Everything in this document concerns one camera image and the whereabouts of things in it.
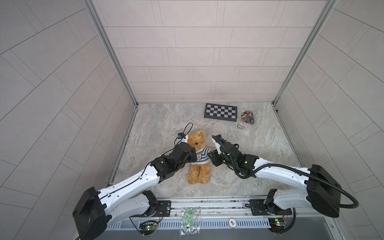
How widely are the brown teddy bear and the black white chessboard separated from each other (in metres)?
0.30

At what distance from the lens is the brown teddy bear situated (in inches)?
30.3

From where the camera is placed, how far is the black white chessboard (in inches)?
42.2
